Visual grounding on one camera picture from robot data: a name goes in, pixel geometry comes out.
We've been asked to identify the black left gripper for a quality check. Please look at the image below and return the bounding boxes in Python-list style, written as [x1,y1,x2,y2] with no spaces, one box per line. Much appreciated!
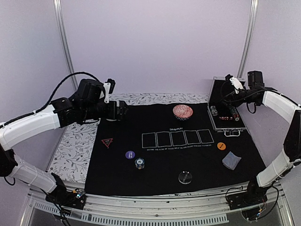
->
[82,100,131,121]

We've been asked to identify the orange big blind button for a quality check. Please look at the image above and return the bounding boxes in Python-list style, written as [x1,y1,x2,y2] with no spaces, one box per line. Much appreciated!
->
[217,142,226,150]

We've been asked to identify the purple small blind button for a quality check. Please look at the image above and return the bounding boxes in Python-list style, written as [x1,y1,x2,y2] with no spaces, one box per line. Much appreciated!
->
[125,151,135,160]

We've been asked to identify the stack of poker chips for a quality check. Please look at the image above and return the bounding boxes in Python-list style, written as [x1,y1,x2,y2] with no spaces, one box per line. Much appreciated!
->
[135,158,145,170]

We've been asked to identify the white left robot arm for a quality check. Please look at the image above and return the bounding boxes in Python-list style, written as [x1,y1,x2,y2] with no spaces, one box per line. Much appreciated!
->
[0,72,128,204]

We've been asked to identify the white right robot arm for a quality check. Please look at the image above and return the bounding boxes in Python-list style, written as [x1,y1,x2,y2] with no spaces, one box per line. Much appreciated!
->
[221,71,301,188]

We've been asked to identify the aluminium poker chip case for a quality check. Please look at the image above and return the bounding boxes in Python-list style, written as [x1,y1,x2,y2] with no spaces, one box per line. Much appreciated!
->
[207,76,246,137]

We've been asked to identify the triangular all in token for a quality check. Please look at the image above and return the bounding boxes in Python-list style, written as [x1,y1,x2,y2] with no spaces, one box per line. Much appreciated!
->
[101,138,113,149]

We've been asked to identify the poker chips in case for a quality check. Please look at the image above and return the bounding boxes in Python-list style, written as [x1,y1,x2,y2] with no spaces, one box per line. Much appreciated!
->
[210,105,218,116]

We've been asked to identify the floral white tablecloth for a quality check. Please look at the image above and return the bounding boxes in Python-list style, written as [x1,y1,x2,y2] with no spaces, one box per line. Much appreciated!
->
[47,93,208,184]

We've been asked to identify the red patterned bowl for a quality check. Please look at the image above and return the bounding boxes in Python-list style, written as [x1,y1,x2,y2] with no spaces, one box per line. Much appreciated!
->
[173,104,193,121]

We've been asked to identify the black poker mat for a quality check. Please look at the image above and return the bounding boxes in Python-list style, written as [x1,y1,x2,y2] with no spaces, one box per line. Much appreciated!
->
[85,103,265,196]

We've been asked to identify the black round dealer button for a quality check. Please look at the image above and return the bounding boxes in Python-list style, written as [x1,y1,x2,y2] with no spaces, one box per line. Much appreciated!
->
[178,171,193,185]

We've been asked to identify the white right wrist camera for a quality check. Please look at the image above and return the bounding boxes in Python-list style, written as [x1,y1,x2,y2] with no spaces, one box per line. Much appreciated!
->
[225,74,244,94]

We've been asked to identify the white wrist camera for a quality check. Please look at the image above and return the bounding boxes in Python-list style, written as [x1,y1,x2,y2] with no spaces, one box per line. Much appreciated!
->
[103,79,116,104]
[225,74,244,94]

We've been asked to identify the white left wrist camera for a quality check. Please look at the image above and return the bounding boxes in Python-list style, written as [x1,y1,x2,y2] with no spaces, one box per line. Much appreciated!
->
[103,79,116,104]

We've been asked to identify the right aluminium frame post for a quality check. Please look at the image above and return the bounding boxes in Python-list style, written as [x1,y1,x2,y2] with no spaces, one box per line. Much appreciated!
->
[237,0,259,78]

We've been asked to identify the aluminium frame post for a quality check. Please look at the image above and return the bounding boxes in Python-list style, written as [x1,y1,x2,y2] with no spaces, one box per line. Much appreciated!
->
[53,0,82,90]
[237,0,259,78]

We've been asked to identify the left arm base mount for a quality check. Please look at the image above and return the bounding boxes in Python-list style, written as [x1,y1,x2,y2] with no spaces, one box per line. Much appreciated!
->
[45,173,87,210]

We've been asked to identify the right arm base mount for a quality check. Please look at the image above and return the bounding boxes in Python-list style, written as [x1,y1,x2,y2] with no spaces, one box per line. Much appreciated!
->
[225,181,268,221]

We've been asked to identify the left aluminium frame post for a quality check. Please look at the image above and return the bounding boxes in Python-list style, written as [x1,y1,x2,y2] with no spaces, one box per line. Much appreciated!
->
[53,0,82,90]

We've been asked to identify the aluminium front rail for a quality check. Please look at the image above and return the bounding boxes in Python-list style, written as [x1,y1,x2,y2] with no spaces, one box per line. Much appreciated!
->
[21,181,297,226]

